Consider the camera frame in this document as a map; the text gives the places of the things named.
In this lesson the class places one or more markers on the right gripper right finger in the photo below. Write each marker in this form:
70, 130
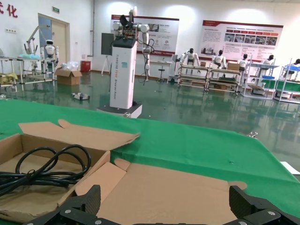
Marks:
253, 211

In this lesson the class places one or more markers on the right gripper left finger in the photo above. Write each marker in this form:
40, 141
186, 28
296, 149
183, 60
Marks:
77, 212

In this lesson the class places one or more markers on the brown cardboard box torn rim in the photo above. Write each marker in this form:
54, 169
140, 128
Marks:
35, 204

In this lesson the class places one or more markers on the brown cardboard box intact rim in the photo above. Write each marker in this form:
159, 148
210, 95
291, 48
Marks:
164, 192

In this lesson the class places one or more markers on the metal cloth clip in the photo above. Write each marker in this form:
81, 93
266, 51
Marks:
127, 114
252, 134

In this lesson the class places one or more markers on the green table cloth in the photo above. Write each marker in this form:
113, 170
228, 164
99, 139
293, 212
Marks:
187, 145

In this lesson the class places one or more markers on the metal pipe rack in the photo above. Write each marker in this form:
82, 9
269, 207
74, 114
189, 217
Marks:
193, 77
288, 84
257, 68
225, 80
32, 80

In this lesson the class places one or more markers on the open cardboard carton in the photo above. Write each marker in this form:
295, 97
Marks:
69, 78

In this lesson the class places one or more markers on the white tower robot with arms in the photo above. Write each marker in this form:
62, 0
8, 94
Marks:
123, 77

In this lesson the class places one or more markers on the red bin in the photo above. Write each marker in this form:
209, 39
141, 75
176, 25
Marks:
85, 66

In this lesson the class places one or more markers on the closed cardboard carton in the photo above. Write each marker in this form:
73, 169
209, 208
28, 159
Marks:
233, 66

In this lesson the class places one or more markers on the clear plastic bag pile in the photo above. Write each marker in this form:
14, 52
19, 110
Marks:
70, 65

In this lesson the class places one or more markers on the white black humanoid robot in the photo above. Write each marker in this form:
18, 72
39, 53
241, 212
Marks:
244, 62
191, 56
49, 50
269, 60
220, 59
295, 63

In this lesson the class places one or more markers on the blue cloth pile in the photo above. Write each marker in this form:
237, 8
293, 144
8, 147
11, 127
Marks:
30, 56

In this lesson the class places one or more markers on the black stool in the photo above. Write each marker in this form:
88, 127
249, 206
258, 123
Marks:
161, 70

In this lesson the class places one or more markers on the dark screen on stand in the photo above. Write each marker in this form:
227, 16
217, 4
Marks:
106, 44

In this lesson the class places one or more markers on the beige door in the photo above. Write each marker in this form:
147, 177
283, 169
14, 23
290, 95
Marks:
61, 42

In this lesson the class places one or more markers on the green exit sign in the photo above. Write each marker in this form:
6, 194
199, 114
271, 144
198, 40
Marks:
55, 9

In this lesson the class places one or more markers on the wide wall poster photo row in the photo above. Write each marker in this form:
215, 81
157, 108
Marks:
241, 37

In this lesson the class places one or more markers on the white lifting frame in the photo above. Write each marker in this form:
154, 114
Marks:
31, 37

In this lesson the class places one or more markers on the wall poster red header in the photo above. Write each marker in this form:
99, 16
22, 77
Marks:
164, 35

